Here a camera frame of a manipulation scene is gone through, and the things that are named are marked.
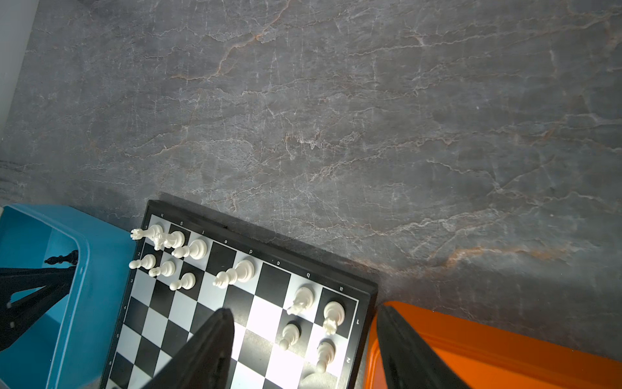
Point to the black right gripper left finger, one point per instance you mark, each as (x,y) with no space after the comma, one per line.
(204,361)

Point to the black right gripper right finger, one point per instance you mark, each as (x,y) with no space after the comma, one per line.
(408,361)

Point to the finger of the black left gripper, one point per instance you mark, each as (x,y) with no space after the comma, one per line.
(27,294)

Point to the white pawn chess piece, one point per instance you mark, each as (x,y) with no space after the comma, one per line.
(147,262)

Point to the white queen chess piece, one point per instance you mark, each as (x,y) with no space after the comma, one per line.
(242,273)

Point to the black white chess board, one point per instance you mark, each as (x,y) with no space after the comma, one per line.
(299,323)

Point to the white bishop chess piece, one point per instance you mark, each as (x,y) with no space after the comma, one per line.
(197,249)

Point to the white knight chess piece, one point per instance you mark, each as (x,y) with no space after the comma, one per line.
(169,240)

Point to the teal plastic tray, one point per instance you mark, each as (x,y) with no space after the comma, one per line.
(68,346)

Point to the orange plastic tray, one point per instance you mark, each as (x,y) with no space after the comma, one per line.
(487,357)

